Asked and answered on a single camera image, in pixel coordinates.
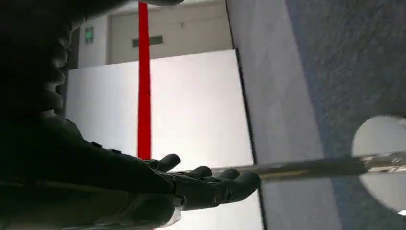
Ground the grey door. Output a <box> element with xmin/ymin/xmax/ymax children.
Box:
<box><xmin>109</xmin><ymin>2</ymin><xmax>234</xmax><ymax>65</ymax></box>

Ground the red strip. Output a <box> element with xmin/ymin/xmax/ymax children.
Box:
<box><xmin>137</xmin><ymin>1</ymin><xmax>153</xmax><ymax>161</ymax></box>

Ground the chrome stanchion post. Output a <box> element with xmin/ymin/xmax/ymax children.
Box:
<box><xmin>212</xmin><ymin>115</ymin><xmax>406</xmax><ymax>214</ymax></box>

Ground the white partition panel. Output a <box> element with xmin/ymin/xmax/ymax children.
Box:
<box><xmin>65</xmin><ymin>49</ymin><xmax>264</xmax><ymax>230</ymax></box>

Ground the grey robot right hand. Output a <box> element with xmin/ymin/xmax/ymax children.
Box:
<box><xmin>0</xmin><ymin>111</ymin><xmax>261</xmax><ymax>230</ymax></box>

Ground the green exit sign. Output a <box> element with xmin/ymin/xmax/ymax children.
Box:
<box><xmin>84</xmin><ymin>27</ymin><xmax>95</xmax><ymax>44</ymax></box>

